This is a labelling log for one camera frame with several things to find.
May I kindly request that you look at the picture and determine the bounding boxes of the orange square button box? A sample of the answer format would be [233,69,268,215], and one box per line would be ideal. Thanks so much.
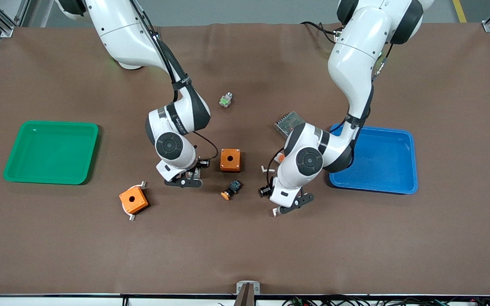
[220,148,242,173]

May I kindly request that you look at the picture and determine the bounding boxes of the yellow mushroom pushbutton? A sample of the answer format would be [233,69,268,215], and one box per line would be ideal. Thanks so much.
[220,179,243,201]

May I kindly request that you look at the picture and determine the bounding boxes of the brown table mat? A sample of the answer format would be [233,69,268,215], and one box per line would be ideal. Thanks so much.
[0,22,490,296]

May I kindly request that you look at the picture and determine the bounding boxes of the metal mesh power supply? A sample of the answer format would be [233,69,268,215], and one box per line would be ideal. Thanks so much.
[274,111,307,137]

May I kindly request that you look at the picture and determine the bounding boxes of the blue plastic tray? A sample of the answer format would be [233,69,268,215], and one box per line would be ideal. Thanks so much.
[329,124,419,195]

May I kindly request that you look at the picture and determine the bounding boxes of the green plastic tray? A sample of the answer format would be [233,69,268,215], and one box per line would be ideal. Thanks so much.
[3,121,100,185]

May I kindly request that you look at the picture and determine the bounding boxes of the white semicircular bracket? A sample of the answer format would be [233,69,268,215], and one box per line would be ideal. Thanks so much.
[261,166,278,218]
[124,181,148,222]

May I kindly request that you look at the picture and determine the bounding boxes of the grey metal mount bracket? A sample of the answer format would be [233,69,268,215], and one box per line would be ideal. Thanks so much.
[233,280,261,306]

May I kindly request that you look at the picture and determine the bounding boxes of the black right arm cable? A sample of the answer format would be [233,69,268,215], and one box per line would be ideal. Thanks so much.
[128,0,220,166]

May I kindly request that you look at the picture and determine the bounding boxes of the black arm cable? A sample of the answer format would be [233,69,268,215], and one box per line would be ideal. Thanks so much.
[266,38,394,187]
[128,0,220,166]

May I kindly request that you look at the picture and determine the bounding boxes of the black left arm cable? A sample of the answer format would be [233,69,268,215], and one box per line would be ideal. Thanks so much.
[266,38,394,187]

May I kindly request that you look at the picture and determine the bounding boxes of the black base cable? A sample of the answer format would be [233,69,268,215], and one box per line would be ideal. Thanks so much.
[300,20,343,44]

